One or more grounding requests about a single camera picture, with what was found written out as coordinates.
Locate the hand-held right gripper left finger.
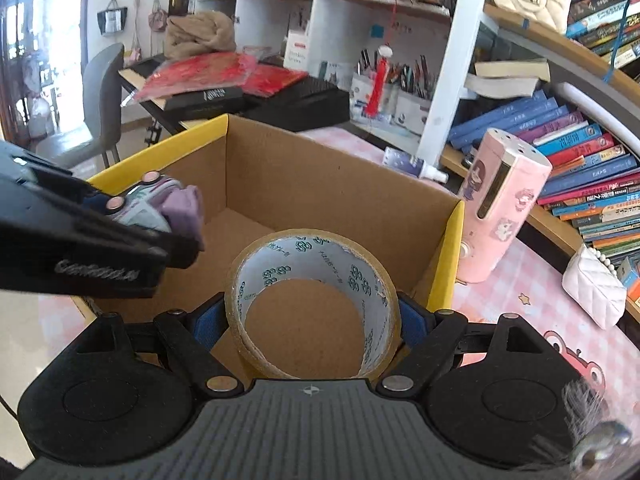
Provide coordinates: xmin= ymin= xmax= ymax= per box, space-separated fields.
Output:
xmin=75 ymin=292 xmax=246 ymax=399

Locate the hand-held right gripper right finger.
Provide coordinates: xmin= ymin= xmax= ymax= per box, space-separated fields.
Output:
xmin=375 ymin=294 xmax=543 ymax=400

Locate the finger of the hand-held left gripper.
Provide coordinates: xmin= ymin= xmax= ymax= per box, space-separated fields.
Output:
xmin=90 ymin=214 xmax=202 ymax=268
xmin=20 ymin=157 xmax=162 ymax=214

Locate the purple and white toy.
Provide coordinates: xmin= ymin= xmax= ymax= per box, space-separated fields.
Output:
xmin=107 ymin=172 xmax=207 ymax=256

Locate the brown packing tape roll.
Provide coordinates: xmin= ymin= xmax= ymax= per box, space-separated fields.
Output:
xmin=224 ymin=229 xmax=402 ymax=380

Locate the yellow cardboard box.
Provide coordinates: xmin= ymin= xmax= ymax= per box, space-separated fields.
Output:
xmin=72 ymin=114 xmax=466 ymax=381

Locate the pink printed desk mat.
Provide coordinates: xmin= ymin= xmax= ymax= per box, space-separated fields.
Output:
xmin=37 ymin=127 xmax=623 ymax=441

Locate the grey chair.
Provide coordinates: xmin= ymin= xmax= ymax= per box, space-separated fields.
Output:
xmin=36 ymin=42 xmax=126 ymax=171

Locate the pink cylindrical humidifier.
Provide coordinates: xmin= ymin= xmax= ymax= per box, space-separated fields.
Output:
xmin=455 ymin=127 xmax=553 ymax=285

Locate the slim black box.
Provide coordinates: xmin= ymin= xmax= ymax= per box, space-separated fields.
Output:
xmin=164 ymin=85 xmax=247 ymax=114

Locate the red plastic bag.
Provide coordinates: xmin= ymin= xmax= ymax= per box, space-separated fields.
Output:
xmin=131 ymin=51 xmax=259 ymax=104

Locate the black and white tote bag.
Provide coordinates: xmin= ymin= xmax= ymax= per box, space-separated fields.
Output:
xmin=96 ymin=0 xmax=129 ymax=37

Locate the white quilted purse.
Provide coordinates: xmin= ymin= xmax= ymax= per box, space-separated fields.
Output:
xmin=561 ymin=244 xmax=628 ymax=331

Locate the pink hanging bag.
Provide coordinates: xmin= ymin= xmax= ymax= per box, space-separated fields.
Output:
xmin=147 ymin=0 xmax=169 ymax=34

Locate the brown crumpled cloth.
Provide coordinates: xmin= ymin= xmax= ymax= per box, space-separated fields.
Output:
xmin=164 ymin=12 xmax=237 ymax=60

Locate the large black box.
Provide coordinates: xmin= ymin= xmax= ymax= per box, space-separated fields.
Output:
xmin=244 ymin=76 xmax=351 ymax=134

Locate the red flat packet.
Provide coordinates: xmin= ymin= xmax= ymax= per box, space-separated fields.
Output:
xmin=242 ymin=62 xmax=309 ymax=97

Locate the row of colourful books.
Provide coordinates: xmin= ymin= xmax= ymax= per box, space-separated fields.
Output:
xmin=447 ymin=87 xmax=640 ymax=311

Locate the red tassel ornament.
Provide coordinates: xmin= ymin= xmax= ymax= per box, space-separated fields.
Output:
xmin=364 ymin=2 xmax=402 ymax=119

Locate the white box with red label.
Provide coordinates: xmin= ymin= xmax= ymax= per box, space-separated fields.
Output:
xmin=283 ymin=30 xmax=311 ymax=71

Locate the bunch of pens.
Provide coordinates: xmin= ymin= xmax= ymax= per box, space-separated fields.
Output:
xmin=356 ymin=49 xmax=437 ymax=102

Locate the worn beige book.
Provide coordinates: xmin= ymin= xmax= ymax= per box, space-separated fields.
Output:
xmin=464 ymin=74 xmax=542 ymax=99
xmin=474 ymin=58 xmax=551 ymax=82

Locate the white bookshelf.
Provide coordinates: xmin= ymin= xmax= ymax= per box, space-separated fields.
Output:
xmin=192 ymin=0 xmax=640 ymax=322

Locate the white rolled paper tube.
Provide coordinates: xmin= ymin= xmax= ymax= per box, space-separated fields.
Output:
xmin=551 ymin=82 xmax=635 ymax=150

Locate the stack of dark books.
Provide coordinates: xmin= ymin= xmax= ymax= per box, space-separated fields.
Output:
xmin=560 ymin=0 xmax=640 ymax=68

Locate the blue strap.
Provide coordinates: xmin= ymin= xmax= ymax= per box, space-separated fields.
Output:
xmin=601 ymin=0 xmax=632 ymax=84

